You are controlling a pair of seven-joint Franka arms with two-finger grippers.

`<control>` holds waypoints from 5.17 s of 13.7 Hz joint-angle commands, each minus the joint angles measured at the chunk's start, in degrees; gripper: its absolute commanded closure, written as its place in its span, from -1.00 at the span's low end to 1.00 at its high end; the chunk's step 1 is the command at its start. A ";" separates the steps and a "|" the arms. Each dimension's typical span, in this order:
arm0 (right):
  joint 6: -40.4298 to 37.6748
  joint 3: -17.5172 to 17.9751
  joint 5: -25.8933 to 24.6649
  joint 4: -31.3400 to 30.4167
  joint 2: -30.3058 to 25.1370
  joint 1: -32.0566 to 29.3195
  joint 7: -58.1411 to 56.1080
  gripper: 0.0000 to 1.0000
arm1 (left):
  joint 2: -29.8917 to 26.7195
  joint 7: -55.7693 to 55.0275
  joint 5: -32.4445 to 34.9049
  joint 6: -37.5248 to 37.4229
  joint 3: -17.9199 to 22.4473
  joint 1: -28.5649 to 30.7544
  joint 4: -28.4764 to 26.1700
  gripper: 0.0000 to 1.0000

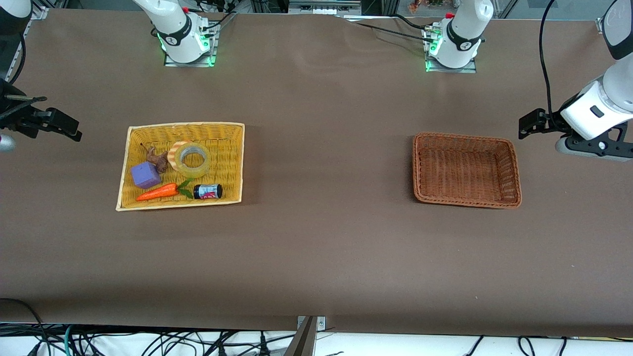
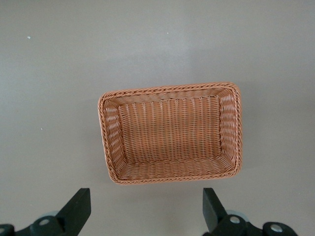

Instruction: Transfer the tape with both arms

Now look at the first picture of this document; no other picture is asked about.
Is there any clear tape roll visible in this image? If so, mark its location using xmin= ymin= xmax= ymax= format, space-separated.
xmin=176 ymin=141 xmax=212 ymax=179

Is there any brown wicker basket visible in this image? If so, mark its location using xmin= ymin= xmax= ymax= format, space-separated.
xmin=412 ymin=132 xmax=523 ymax=209

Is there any purple foam cube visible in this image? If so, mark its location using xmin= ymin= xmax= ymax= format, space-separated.
xmin=131 ymin=161 xmax=162 ymax=190

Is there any brown root toy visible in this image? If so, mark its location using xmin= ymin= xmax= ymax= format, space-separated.
xmin=140 ymin=143 xmax=170 ymax=174

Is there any orange toy carrot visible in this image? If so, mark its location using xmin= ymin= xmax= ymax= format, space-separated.
xmin=136 ymin=179 xmax=195 ymax=202

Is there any small black can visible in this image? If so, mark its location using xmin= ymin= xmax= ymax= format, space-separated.
xmin=193 ymin=183 xmax=224 ymax=200

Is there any yellow wicker basket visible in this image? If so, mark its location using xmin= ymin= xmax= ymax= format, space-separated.
xmin=116 ymin=122 xmax=245 ymax=212

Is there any brown table cover sheet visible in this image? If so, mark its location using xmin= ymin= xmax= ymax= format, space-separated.
xmin=0 ymin=7 xmax=633 ymax=339

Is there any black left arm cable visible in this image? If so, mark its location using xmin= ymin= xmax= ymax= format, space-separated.
xmin=538 ymin=0 xmax=557 ymax=117

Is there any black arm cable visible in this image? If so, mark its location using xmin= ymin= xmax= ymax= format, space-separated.
xmin=9 ymin=31 xmax=26 ymax=86
xmin=538 ymin=0 xmax=557 ymax=117

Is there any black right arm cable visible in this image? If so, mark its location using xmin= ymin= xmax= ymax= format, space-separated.
xmin=9 ymin=31 xmax=26 ymax=86

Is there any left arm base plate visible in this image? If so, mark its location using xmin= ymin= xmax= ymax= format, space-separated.
xmin=424 ymin=27 xmax=478 ymax=74

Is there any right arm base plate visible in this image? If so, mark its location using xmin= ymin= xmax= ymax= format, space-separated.
xmin=164 ymin=22 xmax=218 ymax=67

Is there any black cable across table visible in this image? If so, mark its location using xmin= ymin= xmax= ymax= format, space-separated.
xmin=354 ymin=21 xmax=436 ymax=44

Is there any metal table edge bracket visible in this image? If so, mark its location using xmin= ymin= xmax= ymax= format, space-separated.
xmin=286 ymin=315 xmax=327 ymax=356

